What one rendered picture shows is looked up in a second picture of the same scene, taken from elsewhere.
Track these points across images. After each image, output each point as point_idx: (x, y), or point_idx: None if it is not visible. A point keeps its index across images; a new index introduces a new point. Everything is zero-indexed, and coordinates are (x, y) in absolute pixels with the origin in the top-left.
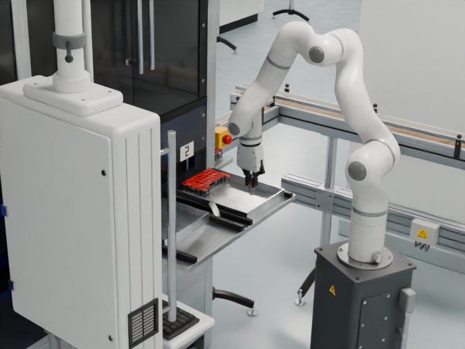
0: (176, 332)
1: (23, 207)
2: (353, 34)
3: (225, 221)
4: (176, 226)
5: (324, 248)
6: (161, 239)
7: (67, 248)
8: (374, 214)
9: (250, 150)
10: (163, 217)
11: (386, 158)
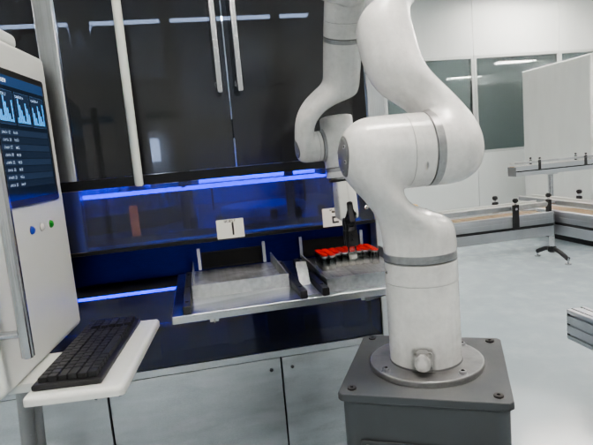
0: (50, 383)
1: None
2: None
3: (295, 284)
4: (4, 202)
5: (380, 339)
6: (191, 284)
7: None
8: (401, 260)
9: (334, 188)
10: (256, 276)
11: (410, 132)
